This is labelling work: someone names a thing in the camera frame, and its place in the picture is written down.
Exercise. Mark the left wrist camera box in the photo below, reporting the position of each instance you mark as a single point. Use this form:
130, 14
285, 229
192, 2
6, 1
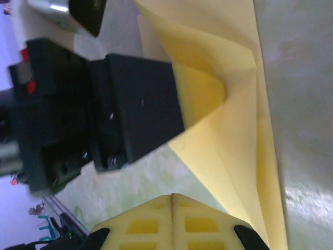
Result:
86, 15

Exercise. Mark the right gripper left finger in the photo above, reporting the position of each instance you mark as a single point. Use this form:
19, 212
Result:
140, 226

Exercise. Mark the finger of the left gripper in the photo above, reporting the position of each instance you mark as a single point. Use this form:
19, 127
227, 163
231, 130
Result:
145, 99

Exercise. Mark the yellow paper sheet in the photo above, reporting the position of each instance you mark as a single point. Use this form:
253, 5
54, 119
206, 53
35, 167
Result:
234, 156

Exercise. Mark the aluminium mounting rail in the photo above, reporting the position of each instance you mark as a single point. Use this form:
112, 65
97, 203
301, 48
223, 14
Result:
65, 216

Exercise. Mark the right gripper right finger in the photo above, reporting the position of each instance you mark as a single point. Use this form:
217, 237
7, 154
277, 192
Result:
203, 226

